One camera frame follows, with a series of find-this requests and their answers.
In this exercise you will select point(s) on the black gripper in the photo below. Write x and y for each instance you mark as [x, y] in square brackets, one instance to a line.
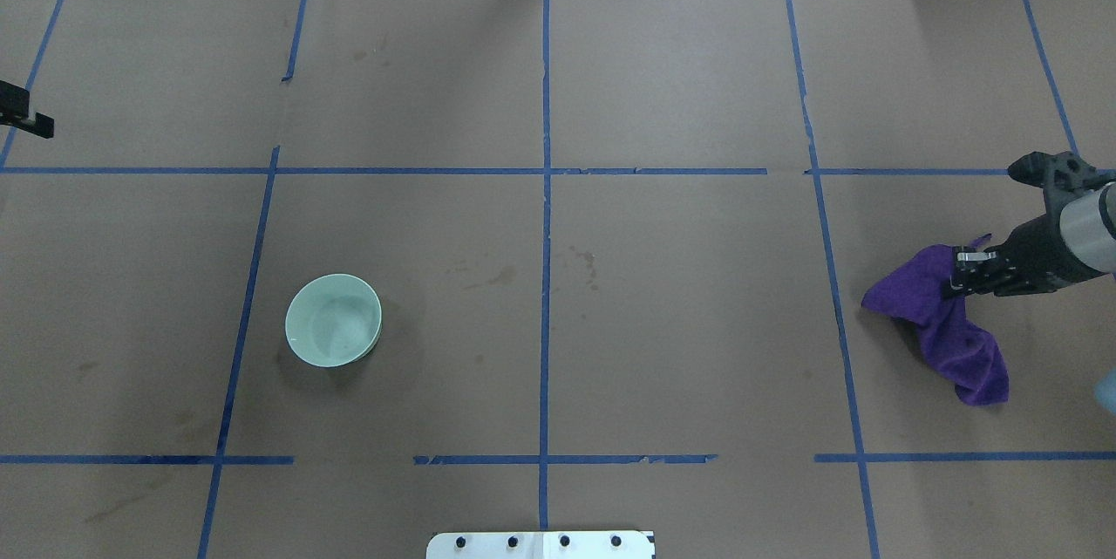
[1031, 248]

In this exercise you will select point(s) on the purple cloth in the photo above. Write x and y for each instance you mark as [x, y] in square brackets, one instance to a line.
[965, 354]

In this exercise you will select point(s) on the mint green bowl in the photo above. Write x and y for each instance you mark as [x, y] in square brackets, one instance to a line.
[333, 321]

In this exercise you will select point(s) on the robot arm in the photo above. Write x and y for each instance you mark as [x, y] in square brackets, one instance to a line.
[1071, 243]

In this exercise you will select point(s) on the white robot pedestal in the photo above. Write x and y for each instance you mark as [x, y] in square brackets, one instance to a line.
[544, 544]

